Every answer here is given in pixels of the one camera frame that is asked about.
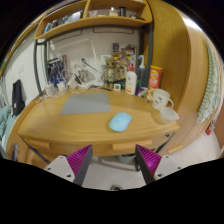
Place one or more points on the wooden tree figure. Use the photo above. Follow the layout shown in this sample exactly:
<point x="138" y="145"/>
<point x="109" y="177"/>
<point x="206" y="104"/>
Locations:
<point x="108" y="78"/>

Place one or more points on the white power adapter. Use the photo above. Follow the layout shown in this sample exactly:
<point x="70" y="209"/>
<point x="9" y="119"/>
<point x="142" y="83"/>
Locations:
<point x="72" y="83"/>

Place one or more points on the red chip can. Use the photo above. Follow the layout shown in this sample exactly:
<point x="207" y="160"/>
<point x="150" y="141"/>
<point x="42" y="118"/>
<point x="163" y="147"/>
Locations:
<point x="155" y="78"/>

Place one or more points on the clear glass jar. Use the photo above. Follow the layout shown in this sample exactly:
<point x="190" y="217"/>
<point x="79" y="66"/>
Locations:
<point x="50" y="90"/>

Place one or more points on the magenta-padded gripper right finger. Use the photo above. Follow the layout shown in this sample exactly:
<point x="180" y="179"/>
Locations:
<point x="149" y="160"/>

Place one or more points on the light blue computer mouse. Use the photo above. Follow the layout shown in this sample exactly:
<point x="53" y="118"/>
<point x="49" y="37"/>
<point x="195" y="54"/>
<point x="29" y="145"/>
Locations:
<point x="120" y="122"/>

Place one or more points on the black hanging bag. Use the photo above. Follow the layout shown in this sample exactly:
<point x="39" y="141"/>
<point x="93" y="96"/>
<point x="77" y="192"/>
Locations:
<point x="18" y="98"/>

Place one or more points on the colourful printed box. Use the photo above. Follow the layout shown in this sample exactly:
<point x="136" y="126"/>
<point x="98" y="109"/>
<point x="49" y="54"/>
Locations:
<point x="124" y="56"/>

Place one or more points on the wooden shelf unit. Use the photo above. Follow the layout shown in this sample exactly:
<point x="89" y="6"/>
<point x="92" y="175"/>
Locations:
<point x="93" y="22"/>

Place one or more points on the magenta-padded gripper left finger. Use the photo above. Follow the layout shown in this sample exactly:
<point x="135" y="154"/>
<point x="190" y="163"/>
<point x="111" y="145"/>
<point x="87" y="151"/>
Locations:
<point x="79" y="160"/>

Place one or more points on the white mug with face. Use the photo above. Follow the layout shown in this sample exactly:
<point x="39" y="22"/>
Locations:
<point x="160" y="98"/>

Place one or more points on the green white hanging towel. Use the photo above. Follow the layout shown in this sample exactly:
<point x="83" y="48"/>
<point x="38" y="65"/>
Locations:
<point x="210" y="86"/>

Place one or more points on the grey mouse pad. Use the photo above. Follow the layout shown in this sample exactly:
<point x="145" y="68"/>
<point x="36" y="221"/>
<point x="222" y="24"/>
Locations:
<point x="86" y="103"/>

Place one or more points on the white red-capped lotion bottle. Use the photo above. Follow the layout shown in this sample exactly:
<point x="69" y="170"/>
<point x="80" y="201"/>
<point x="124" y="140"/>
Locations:
<point x="131" y="81"/>

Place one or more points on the small white clock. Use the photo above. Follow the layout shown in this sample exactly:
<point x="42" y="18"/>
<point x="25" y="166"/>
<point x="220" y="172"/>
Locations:
<point x="117" y="87"/>

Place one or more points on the blue robot model box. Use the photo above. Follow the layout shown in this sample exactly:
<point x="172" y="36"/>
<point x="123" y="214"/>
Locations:
<point x="57" y="70"/>

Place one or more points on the white desk lamp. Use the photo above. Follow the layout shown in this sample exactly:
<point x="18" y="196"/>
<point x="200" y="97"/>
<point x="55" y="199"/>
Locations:
<point x="96" y="82"/>

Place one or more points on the teal blanket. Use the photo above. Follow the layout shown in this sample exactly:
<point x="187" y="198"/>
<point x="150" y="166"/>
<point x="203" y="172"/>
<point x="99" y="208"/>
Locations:
<point x="6" y="126"/>

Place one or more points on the clear plastic container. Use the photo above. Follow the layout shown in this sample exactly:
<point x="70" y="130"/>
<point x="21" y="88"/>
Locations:
<point x="168" y="115"/>

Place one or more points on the metal cup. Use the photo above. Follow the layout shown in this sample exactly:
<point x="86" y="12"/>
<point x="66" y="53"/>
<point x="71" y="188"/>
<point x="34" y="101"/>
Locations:
<point x="82" y="75"/>

